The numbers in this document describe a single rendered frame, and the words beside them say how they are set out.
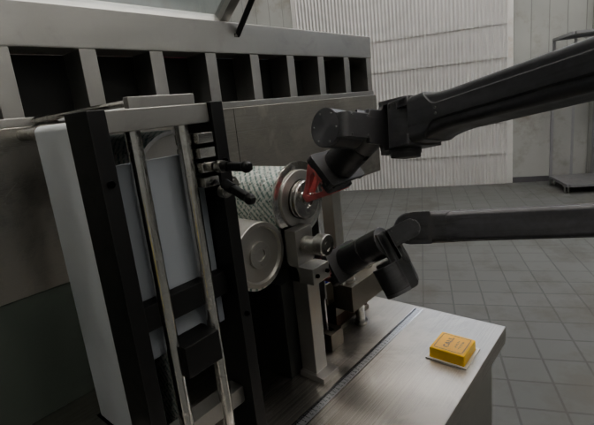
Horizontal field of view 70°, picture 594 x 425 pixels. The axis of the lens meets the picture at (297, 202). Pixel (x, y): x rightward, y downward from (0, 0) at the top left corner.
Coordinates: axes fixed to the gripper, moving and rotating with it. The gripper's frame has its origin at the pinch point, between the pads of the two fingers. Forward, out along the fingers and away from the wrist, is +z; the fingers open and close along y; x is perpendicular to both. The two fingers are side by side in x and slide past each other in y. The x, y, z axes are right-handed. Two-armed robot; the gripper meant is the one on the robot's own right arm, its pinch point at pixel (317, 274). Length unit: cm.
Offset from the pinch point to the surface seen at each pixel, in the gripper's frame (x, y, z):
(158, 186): 19, -41, -25
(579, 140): -29, 644, 54
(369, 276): -6.0, 11.3, -3.1
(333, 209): 17, 71, 44
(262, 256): 8.2, -17.4, -6.9
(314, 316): -6.2, -10.3, -3.8
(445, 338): -24.0, 10.9, -13.2
